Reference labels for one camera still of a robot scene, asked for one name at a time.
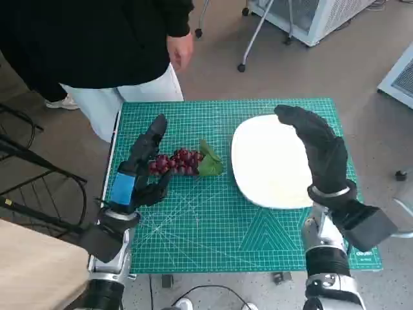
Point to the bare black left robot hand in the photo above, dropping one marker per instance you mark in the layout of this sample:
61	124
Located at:
124	189

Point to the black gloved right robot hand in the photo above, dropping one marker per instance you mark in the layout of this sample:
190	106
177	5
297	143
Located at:
326	155

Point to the red toy grapes with leaf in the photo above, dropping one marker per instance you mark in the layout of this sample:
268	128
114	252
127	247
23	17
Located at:
185	159

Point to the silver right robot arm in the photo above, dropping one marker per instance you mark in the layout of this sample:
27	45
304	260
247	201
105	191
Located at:
326	258

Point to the white plate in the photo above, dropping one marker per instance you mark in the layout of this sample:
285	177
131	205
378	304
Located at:
267	161

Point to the grey office chair base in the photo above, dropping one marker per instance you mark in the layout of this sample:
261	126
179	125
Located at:
401	176

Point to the green cutting mat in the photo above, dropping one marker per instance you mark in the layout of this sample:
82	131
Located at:
209	226

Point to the white cabinet with grille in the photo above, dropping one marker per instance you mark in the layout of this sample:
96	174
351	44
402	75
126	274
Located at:
400	77

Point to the beige wooden table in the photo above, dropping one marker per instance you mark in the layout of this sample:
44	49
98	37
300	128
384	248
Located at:
32	264

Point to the white rounded floor object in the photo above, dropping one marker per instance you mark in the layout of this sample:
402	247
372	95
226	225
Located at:
250	306
184	305

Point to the white cabinet with glass door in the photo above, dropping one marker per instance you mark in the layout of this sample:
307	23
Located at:
322	19

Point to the person's left hand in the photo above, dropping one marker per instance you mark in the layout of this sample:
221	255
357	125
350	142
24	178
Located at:
180	51

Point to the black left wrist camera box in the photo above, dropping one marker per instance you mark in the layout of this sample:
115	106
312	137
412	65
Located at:
100	242

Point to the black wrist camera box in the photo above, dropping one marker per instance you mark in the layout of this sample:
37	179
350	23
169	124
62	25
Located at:
368	226
100	242

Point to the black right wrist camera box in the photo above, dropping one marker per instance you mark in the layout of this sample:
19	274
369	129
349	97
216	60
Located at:
368	226

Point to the black metal chair frame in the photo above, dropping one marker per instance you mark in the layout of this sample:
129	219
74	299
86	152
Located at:
19	117
42	161

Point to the black table bracket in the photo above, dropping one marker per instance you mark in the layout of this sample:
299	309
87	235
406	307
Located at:
167	281
281	278

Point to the grey wheeled metal frame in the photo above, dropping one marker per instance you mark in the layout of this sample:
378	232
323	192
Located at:
254	35

